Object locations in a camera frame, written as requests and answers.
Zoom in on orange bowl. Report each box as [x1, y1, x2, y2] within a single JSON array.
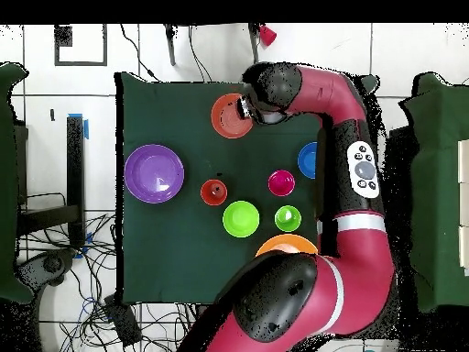
[[210, 93, 255, 140]]

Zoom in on green bowl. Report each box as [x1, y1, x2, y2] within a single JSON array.
[[222, 200, 261, 238]]

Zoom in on orange cup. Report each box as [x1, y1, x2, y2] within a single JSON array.
[[200, 178, 229, 207]]

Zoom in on pink cup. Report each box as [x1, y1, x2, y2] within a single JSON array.
[[267, 169, 296, 198]]

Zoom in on green cup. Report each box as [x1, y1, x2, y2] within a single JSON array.
[[274, 204, 303, 233]]

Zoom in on large yellow bowl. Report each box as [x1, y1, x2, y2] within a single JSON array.
[[255, 233, 319, 258]]

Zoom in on blue bowl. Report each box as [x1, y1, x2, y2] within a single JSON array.
[[297, 141, 319, 181]]

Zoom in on dark green tablecloth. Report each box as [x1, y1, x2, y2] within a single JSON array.
[[115, 71, 380, 306]]

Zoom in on purple bowl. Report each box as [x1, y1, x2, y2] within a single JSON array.
[[123, 143, 186, 205]]

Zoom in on black stand leg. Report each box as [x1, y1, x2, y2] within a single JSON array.
[[247, 23, 262, 63], [164, 24, 178, 67]]

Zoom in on long black beam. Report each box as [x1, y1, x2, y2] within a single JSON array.
[[66, 115, 86, 248]]

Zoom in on red cup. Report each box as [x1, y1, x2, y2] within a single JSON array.
[[258, 24, 278, 48]]

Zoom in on short black beam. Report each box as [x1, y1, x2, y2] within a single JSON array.
[[17, 203, 80, 236]]

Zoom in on gray black machine base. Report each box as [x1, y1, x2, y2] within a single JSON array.
[[16, 247, 78, 291]]

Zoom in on green cloth side table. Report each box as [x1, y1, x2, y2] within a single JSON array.
[[398, 72, 469, 313], [0, 61, 34, 305]]

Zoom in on white boxes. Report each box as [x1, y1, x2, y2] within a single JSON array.
[[455, 138, 469, 276]]

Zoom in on thin black cable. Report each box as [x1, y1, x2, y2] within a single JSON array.
[[119, 24, 160, 83], [188, 25, 213, 83]]

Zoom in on black square frame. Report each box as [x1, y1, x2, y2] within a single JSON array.
[[53, 24, 108, 67]]

